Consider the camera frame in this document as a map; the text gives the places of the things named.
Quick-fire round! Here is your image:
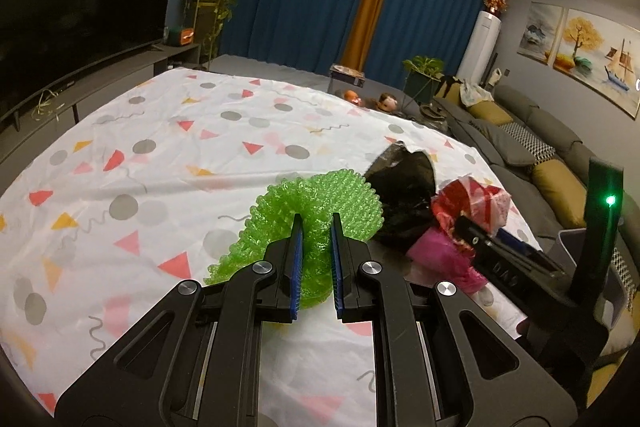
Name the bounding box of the grey trash bin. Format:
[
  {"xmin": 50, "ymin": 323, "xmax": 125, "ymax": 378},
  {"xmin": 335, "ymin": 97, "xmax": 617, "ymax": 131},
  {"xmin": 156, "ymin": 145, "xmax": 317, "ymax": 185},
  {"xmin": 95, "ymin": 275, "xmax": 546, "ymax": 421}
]
[{"xmin": 549, "ymin": 228, "xmax": 627, "ymax": 331}]

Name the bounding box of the red white crumpled wrapper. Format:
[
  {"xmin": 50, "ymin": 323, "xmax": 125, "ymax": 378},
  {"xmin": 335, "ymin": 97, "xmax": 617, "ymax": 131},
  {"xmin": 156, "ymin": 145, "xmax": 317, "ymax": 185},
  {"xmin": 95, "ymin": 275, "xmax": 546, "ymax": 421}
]
[{"xmin": 431, "ymin": 176, "xmax": 512, "ymax": 235}]

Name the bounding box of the pink plastic wrapper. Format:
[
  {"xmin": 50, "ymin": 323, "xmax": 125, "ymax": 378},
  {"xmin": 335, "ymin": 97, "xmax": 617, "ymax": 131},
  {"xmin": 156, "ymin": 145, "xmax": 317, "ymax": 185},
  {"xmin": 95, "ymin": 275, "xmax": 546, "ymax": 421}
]
[{"xmin": 407, "ymin": 227, "xmax": 488, "ymax": 295}]

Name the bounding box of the mustard cushion middle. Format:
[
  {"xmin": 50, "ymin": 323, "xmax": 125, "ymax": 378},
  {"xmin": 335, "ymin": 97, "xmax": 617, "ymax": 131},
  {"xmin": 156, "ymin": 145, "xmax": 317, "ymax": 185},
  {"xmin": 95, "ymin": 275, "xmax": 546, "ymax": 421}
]
[{"xmin": 532, "ymin": 159, "xmax": 587, "ymax": 229}]

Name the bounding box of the mustard cushion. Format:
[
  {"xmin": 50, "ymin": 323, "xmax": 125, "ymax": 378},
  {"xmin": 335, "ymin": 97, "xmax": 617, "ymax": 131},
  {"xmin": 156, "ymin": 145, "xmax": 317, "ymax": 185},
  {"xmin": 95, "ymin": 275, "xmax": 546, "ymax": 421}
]
[
  {"xmin": 532, "ymin": 159, "xmax": 587, "ymax": 229},
  {"xmin": 468, "ymin": 101, "xmax": 513, "ymax": 126}
]

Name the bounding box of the grey sectional sofa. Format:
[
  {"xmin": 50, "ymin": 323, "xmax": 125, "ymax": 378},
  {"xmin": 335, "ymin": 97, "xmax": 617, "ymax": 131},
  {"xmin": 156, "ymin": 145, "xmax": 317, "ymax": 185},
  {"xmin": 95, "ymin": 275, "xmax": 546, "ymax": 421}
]
[{"xmin": 433, "ymin": 81, "xmax": 640, "ymax": 358}]

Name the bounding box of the grey cushion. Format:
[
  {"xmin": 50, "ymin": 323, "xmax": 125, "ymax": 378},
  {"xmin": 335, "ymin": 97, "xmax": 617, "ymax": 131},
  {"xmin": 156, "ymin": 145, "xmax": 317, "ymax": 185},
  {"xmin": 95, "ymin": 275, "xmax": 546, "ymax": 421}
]
[{"xmin": 471, "ymin": 119, "xmax": 536, "ymax": 168}]

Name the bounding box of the houndstooth cushion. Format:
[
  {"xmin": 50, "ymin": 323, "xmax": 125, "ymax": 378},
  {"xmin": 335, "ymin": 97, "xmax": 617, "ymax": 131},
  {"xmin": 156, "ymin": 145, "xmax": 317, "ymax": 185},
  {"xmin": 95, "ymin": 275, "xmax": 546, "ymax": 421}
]
[{"xmin": 501, "ymin": 121, "xmax": 555, "ymax": 165}]

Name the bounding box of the black plastic bag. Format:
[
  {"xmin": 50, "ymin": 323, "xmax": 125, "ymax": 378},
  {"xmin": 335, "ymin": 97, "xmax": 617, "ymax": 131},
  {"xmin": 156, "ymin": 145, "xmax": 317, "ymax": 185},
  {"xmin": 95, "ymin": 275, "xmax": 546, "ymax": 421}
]
[{"xmin": 364, "ymin": 142, "xmax": 436, "ymax": 256}]

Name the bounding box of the mustard cushion far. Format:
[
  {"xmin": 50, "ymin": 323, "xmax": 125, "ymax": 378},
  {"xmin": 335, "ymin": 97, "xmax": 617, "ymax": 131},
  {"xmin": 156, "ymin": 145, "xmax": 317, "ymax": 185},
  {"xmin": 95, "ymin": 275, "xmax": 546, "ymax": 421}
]
[{"xmin": 468, "ymin": 101, "xmax": 513, "ymax": 126}]

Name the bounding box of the white cloth on sofa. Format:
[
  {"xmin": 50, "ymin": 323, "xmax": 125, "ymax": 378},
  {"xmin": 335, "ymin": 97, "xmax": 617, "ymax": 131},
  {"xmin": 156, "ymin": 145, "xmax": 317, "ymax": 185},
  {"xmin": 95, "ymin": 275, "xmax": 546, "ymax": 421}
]
[{"xmin": 460, "ymin": 80, "xmax": 494, "ymax": 107}]

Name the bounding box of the white standing air conditioner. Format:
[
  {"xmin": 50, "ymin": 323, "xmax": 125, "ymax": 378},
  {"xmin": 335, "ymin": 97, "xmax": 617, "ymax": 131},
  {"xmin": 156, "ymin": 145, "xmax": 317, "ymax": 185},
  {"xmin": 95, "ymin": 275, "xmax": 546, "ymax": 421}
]
[{"xmin": 457, "ymin": 11, "xmax": 501, "ymax": 84}]

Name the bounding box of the green potted plant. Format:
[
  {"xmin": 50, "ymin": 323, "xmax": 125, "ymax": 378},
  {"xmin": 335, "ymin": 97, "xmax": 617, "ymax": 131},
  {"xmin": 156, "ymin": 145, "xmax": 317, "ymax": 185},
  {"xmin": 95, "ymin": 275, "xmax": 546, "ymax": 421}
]
[{"xmin": 402, "ymin": 55, "xmax": 445, "ymax": 104}]

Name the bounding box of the left small painting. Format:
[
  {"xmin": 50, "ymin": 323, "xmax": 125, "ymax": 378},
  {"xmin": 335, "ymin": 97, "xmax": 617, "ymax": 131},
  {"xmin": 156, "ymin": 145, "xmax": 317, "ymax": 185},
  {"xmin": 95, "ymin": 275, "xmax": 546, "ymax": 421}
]
[{"xmin": 518, "ymin": 2, "xmax": 564, "ymax": 64}]

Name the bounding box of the sailboat tree painting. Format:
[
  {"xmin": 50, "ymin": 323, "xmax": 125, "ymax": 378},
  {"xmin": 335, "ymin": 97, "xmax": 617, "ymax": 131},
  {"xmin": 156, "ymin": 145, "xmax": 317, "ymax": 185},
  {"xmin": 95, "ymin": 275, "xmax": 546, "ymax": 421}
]
[{"xmin": 552, "ymin": 9, "xmax": 639, "ymax": 119}]

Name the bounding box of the red flower decoration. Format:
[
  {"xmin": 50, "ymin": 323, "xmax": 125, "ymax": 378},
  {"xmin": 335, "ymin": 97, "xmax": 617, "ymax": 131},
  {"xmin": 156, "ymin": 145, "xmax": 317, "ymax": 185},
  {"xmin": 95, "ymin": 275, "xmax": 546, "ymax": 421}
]
[{"xmin": 483, "ymin": 0, "xmax": 509, "ymax": 18}]

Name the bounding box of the blue curtain right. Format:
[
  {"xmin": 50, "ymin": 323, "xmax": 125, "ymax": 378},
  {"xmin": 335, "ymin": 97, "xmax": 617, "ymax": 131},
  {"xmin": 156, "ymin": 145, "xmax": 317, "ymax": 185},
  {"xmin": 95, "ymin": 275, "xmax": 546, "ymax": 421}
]
[{"xmin": 364, "ymin": 0, "xmax": 484, "ymax": 88}]

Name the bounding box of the grey tv cabinet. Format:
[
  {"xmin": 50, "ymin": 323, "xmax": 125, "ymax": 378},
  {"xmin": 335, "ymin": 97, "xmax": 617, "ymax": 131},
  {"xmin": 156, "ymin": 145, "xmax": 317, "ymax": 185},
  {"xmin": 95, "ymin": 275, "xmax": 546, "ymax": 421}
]
[{"xmin": 1, "ymin": 43, "xmax": 200, "ymax": 190}]

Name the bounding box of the orange small clock radio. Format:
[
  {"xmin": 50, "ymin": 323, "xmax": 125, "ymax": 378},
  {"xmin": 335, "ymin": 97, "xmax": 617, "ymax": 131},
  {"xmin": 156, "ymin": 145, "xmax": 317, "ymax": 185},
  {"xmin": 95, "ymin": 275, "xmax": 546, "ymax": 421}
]
[{"xmin": 166, "ymin": 27, "xmax": 194, "ymax": 46}]

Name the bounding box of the black television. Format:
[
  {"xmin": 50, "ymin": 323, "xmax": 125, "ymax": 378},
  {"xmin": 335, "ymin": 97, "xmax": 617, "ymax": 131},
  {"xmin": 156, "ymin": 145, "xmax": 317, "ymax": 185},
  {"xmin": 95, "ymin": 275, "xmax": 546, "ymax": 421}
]
[{"xmin": 1, "ymin": 0, "xmax": 168, "ymax": 113}]

